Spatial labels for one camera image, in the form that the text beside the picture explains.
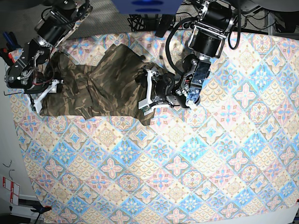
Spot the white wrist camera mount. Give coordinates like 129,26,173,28
138,67,167,116
24,79,62,114

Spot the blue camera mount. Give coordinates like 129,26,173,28
112,0,183,14

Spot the patterned tablecloth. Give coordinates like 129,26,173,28
10,33,299,224

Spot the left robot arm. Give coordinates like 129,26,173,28
136,0,242,115

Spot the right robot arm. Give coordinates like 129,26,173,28
0,0,93,94

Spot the camouflage T-shirt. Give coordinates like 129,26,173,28
40,44,167,126

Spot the black clamp lower left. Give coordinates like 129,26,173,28
30,205,52,224

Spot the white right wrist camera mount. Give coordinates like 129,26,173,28
24,79,62,114

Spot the white power strip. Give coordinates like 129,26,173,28
178,21,193,30

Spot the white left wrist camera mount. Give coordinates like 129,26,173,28
138,67,167,116

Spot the red white label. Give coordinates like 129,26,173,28
0,176,20,205

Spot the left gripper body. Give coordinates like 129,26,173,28
135,67,185,107

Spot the black orange clamp upper left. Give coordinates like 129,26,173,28
0,32,18,66

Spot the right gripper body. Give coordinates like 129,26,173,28
21,72,63,94

